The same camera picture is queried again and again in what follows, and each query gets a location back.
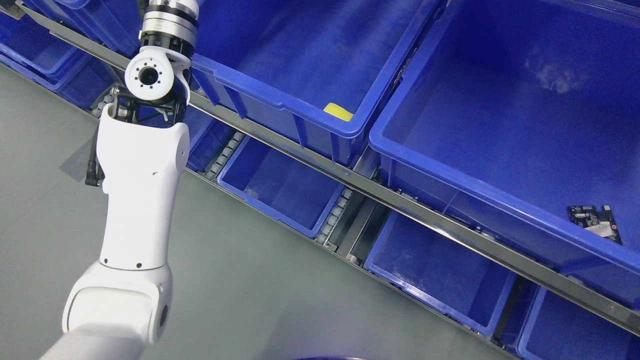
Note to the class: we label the yellow foam block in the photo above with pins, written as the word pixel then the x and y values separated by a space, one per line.
pixel 338 111

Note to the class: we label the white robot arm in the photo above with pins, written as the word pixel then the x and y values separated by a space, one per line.
pixel 120 305

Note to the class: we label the metal shelf rack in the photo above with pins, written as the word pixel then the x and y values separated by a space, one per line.
pixel 360 179

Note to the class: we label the large blue bin middle shelf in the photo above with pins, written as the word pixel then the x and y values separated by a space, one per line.
pixel 280 62

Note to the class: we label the blue bin lower left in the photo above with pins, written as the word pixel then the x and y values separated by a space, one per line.
pixel 280 187

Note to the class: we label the blue bin bottom centre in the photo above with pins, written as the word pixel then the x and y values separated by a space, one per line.
pixel 440 273

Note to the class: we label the large blue bin right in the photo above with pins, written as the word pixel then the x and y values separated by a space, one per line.
pixel 513 110

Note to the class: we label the blue bins far left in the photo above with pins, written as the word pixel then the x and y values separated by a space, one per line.
pixel 60 67

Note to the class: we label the blue bin bottom right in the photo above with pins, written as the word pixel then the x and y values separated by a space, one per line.
pixel 554 328

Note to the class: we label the dark circuit board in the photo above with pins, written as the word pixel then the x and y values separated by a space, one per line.
pixel 600 221

